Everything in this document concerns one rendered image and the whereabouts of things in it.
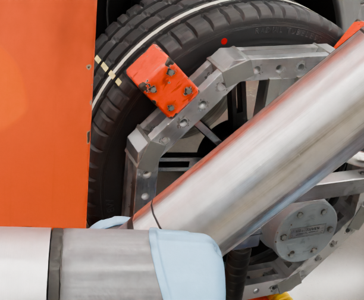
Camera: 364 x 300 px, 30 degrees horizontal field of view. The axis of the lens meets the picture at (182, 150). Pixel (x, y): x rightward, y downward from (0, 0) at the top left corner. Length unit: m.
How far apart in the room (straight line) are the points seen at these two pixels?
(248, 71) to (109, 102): 0.25
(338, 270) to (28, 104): 1.87
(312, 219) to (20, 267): 0.84
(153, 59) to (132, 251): 0.72
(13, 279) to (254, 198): 0.21
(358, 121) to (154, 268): 0.20
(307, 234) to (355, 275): 1.43
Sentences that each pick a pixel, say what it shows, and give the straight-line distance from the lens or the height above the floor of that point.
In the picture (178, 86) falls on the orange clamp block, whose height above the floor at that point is 1.08.
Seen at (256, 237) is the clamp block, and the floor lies 0.92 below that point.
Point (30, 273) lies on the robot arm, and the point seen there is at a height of 1.25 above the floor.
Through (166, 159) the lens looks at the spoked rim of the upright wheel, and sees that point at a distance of 1.31.
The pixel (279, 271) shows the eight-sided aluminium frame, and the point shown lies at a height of 0.62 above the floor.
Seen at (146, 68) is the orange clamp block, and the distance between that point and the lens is 1.12.
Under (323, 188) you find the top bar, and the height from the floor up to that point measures 0.97.
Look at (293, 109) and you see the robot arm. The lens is 0.53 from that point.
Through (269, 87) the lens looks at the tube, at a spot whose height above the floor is 1.07.
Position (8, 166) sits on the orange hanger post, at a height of 1.02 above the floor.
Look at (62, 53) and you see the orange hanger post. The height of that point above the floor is 1.19.
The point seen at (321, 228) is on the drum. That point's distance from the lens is 1.23.
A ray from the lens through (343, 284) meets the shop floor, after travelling 2.58.
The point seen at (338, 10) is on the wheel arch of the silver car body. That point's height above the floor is 1.07.
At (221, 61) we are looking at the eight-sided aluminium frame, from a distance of 1.17.
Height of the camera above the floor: 1.50
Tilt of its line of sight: 28 degrees down
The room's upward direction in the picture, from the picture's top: 7 degrees clockwise
